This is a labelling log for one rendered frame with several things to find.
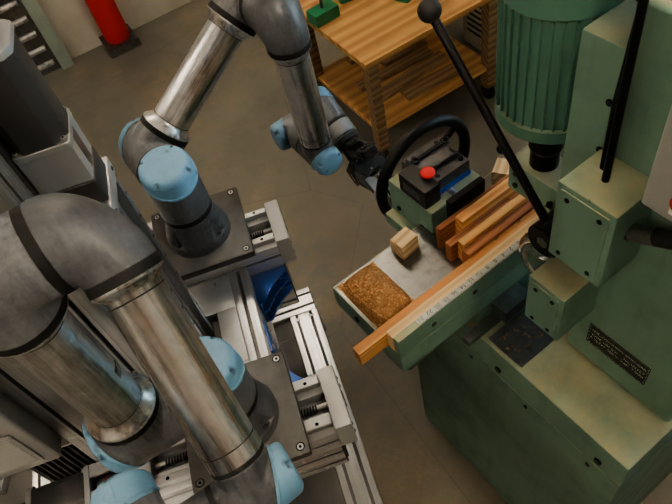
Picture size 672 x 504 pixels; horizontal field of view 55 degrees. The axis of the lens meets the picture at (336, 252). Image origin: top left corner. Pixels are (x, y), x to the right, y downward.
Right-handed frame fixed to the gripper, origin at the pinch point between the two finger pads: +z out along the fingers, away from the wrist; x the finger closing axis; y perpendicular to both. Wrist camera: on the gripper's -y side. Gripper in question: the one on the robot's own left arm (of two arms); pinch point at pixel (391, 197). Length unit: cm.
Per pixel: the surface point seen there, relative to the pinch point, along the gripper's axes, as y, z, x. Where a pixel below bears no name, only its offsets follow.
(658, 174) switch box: -92, 29, 5
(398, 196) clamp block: -28.5, 5.2, 8.3
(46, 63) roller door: 180, -196, 55
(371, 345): -42, 27, 33
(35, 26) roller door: 163, -206, 49
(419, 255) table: -31.9, 18.0, 13.2
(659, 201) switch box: -89, 31, 5
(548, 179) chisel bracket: -52, 21, -7
